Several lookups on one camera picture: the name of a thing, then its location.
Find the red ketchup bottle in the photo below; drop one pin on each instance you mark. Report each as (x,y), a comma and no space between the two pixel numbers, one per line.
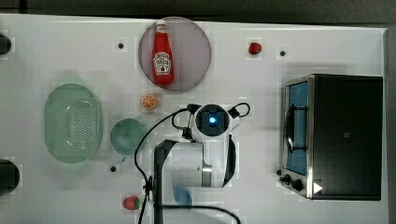
(162,56)

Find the blue cup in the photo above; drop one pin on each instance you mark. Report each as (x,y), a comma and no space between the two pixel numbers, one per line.
(182,196)

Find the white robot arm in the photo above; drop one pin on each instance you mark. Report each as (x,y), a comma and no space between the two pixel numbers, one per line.
(205,159)

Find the small red strawberry toy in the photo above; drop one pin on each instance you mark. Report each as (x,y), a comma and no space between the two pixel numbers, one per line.
(254,48)

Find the large red strawberry toy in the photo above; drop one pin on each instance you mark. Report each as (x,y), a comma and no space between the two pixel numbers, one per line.
(131,203)

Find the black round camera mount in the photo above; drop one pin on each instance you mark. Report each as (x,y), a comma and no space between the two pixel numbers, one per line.
(5,45)
(9,177)

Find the green mug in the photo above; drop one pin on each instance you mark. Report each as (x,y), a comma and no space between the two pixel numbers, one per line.
(125,137)

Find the orange slice toy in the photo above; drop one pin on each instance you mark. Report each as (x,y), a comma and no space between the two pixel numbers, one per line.
(148,101)

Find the green perforated colander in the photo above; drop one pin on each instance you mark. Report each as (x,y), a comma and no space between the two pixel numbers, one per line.
(73,123)

